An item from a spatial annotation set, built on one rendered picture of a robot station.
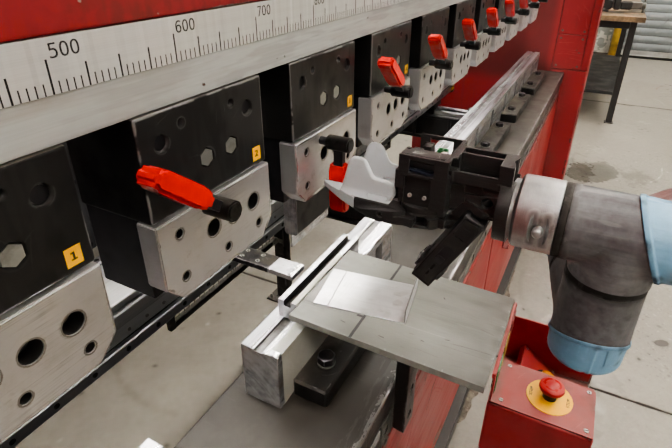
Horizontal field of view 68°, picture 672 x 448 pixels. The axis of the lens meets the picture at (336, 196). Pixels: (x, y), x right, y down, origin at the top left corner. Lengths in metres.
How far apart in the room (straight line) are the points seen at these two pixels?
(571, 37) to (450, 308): 2.13
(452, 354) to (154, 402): 1.49
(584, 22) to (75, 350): 2.54
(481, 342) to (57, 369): 0.48
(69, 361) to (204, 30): 0.26
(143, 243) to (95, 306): 0.07
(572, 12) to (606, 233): 2.24
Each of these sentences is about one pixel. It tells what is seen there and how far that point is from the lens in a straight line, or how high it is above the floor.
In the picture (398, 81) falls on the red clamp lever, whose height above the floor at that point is 1.28.
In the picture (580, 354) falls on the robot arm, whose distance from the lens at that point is 0.58.
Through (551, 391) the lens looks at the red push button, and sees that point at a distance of 0.92.
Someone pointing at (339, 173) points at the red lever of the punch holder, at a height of 1.21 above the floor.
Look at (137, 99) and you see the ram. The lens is 0.38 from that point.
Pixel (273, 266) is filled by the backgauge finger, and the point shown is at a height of 1.00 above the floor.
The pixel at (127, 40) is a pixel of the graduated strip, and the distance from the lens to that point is 0.37.
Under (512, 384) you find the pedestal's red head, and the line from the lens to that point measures 0.95.
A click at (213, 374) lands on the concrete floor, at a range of 2.04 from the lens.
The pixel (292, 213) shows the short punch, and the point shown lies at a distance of 0.65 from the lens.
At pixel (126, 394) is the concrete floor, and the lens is 2.07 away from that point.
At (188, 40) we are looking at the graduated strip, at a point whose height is 1.38.
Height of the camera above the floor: 1.45
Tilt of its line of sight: 27 degrees down
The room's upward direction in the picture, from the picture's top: straight up
